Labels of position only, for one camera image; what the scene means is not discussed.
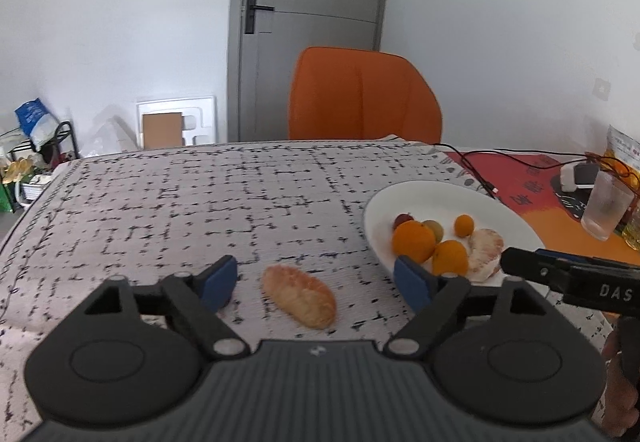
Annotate black shoe rack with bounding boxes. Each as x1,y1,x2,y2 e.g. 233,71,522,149
0,120,77,213

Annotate grey door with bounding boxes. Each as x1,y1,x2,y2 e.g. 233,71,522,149
227,0,394,143

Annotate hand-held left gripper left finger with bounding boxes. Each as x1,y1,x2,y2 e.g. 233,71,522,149
82,255,252,363

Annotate white bowl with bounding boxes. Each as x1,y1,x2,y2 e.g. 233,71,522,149
363,180,547,287

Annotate person's right hand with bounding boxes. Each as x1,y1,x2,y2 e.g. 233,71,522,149
601,332,640,439

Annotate brown cardboard sheet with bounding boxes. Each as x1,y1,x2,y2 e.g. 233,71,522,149
141,112,184,149

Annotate white foam frame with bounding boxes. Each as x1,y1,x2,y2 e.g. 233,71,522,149
135,95,217,151

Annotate red and orange mat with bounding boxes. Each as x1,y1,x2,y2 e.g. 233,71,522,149
439,149,640,323

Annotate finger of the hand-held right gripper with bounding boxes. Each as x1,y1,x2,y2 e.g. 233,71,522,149
500,247,568,293

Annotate large orange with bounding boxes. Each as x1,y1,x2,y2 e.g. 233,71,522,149
391,220,437,264
432,240,470,277

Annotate blue and white bag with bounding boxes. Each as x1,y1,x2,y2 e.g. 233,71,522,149
13,98,61,153

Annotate white charger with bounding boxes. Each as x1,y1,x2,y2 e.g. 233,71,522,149
558,162,602,193

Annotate pair of yellow slippers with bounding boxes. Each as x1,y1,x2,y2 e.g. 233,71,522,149
2,158,37,183

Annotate clear plastic bag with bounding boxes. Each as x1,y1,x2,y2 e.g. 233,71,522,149
81,114,141,159

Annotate black door handle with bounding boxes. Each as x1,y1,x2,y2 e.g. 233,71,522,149
242,0,276,35

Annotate yellow snack bag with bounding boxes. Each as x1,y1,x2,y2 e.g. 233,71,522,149
604,124,640,179

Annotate clear drinking glass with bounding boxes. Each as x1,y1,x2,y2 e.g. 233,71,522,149
580,170,635,242

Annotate black cable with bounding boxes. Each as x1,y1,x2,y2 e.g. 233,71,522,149
429,143,593,199

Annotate orange chair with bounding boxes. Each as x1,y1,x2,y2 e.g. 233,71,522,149
287,46,444,145

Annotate peeled pomelo segment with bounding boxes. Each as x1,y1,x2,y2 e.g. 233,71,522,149
262,264,337,329
465,228,506,283

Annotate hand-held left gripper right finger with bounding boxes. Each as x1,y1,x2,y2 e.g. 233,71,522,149
383,256,551,363

